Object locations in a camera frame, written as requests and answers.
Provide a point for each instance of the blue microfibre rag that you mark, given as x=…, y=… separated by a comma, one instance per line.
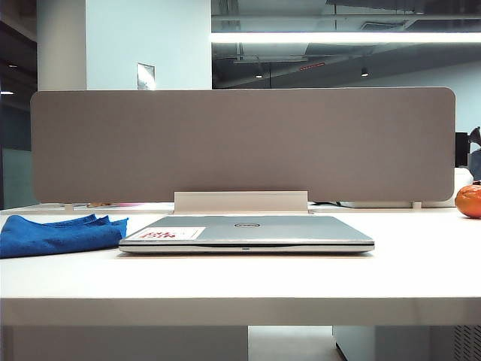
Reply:
x=56, y=237

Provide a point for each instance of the silver closed laptop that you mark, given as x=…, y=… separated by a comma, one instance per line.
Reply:
x=300, y=233

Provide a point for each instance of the grey-brown felt desk divider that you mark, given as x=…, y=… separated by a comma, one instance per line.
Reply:
x=244, y=143

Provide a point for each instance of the red LED sign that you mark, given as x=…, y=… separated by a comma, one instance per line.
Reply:
x=312, y=66

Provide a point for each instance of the black ceiling spotlight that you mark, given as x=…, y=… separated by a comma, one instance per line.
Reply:
x=364, y=72

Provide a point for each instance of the long white ceiling light strip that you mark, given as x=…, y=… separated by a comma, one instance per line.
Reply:
x=338, y=37

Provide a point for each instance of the black monitor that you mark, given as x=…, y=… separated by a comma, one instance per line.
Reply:
x=461, y=148

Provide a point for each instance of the orange tangerine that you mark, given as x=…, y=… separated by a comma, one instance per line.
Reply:
x=469, y=203

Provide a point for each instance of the dark grey background object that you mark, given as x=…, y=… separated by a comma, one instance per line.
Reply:
x=476, y=137

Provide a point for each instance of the grey wall plate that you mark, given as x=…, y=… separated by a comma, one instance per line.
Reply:
x=146, y=76

